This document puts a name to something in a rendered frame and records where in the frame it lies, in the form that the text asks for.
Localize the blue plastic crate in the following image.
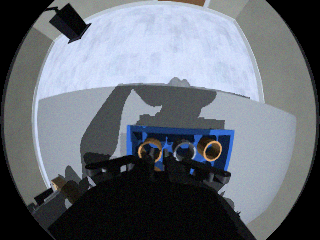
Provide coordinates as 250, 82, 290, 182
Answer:
127, 124, 235, 171

